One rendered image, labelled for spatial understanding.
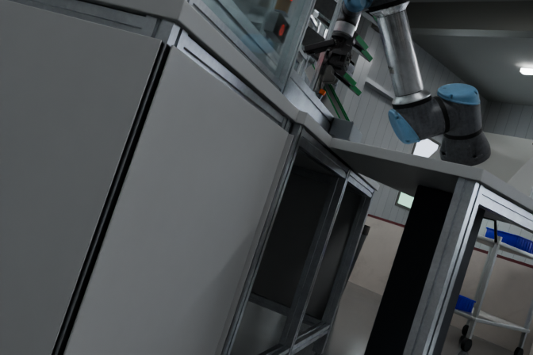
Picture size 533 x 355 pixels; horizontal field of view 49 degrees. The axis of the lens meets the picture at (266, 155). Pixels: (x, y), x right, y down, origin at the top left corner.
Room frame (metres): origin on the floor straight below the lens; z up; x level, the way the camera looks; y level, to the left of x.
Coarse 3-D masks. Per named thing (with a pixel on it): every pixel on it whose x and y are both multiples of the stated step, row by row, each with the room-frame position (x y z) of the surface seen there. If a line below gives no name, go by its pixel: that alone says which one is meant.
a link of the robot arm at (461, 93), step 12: (456, 84) 1.75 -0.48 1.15; (444, 96) 1.70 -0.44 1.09; (456, 96) 1.68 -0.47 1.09; (468, 96) 1.68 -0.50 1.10; (444, 108) 1.70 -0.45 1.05; (456, 108) 1.70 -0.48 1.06; (468, 108) 1.69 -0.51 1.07; (480, 108) 1.73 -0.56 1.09; (456, 120) 1.71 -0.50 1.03; (468, 120) 1.71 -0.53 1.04; (480, 120) 1.74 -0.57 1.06; (444, 132) 1.74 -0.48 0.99; (456, 132) 1.74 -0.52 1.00; (468, 132) 1.73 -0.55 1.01
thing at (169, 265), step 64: (0, 0) 0.86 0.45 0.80; (64, 0) 0.84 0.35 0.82; (128, 0) 0.79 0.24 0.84; (0, 64) 0.85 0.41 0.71; (64, 64) 0.82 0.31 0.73; (128, 64) 0.78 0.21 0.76; (192, 64) 0.84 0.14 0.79; (0, 128) 0.84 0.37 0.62; (64, 128) 0.80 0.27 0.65; (128, 128) 0.77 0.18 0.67; (192, 128) 0.90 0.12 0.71; (256, 128) 1.15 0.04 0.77; (0, 192) 0.82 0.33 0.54; (64, 192) 0.79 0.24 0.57; (128, 192) 0.79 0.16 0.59; (192, 192) 0.97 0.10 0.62; (256, 192) 1.27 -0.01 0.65; (0, 256) 0.81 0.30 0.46; (64, 256) 0.78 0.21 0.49; (128, 256) 0.85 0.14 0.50; (192, 256) 1.06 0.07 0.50; (0, 320) 0.80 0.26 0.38; (64, 320) 0.78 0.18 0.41; (128, 320) 0.91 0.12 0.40; (192, 320) 1.15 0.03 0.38
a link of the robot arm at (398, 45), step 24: (360, 0) 1.67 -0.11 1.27; (384, 0) 1.60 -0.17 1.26; (408, 0) 1.63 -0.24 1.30; (384, 24) 1.64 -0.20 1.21; (408, 24) 1.66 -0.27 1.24; (384, 48) 1.69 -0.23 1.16; (408, 48) 1.66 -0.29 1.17; (408, 72) 1.67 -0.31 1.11; (408, 96) 1.69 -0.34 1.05; (408, 120) 1.70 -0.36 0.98; (432, 120) 1.70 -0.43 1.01
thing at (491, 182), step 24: (336, 144) 1.62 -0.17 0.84; (360, 144) 1.56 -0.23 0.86; (360, 168) 1.94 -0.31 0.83; (384, 168) 1.70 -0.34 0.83; (408, 168) 1.51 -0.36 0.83; (432, 168) 1.40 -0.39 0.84; (456, 168) 1.35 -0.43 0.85; (480, 168) 1.32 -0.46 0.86; (408, 192) 2.24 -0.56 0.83; (504, 192) 1.40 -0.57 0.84
